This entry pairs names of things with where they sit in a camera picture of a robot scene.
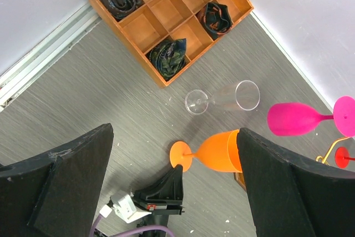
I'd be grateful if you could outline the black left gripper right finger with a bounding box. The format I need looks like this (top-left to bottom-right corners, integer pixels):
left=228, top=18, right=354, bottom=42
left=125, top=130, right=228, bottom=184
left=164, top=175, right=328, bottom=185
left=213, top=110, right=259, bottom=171
left=237, top=128, right=354, bottom=236

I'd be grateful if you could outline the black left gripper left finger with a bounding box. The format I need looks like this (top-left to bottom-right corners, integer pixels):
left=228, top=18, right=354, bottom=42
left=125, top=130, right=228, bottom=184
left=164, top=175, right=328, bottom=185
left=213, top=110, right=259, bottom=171
left=1, top=123, right=114, bottom=236

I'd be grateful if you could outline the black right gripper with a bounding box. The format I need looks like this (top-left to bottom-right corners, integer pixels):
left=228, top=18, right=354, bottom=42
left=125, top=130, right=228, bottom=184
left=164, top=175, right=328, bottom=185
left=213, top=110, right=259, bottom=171
left=134, top=164, right=184, bottom=227

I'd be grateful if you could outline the orange wine glass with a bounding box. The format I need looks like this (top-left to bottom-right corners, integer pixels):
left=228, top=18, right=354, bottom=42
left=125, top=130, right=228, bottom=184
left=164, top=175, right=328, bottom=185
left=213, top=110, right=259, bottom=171
left=169, top=129, right=242, bottom=173

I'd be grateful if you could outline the red wine glass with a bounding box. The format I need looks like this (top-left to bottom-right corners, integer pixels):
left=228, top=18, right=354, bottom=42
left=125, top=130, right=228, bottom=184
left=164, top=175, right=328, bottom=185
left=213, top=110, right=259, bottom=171
left=334, top=147, right=355, bottom=169

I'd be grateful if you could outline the pink wine glass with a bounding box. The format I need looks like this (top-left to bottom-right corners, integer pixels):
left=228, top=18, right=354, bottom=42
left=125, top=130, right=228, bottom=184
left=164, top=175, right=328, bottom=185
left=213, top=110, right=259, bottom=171
left=267, top=95, right=354, bottom=137

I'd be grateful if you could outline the dark green rolled tie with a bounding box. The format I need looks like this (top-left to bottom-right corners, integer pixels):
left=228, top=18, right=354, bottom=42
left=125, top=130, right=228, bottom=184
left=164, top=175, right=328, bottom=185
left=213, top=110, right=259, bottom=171
left=147, top=38, right=187, bottom=81

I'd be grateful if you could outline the wooden compartment tray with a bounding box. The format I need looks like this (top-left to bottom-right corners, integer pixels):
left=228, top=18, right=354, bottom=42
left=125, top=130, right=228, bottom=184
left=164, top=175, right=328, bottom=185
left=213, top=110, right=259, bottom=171
left=89, top=0, right=253, bottom=88

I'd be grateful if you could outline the black orange rolled tie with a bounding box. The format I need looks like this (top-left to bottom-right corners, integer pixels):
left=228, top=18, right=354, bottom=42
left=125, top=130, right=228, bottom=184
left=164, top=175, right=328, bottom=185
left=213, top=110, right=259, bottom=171
left=196, top=2, right=232, bottom=41

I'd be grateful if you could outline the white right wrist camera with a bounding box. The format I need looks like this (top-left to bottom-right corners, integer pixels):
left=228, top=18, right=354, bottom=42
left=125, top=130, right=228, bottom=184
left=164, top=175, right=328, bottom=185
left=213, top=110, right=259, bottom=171
left=99, top=191, right=151, bottom=224

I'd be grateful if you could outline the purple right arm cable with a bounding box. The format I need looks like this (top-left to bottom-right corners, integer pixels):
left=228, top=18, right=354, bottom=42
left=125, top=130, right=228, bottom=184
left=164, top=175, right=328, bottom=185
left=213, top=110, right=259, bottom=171
left=88, top=214, right=176, bottom=237

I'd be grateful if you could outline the gold wire glass rack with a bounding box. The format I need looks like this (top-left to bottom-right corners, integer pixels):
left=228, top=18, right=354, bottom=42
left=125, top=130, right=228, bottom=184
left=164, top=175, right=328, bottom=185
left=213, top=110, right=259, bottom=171
left=234, top=137, right=350, bottom=191

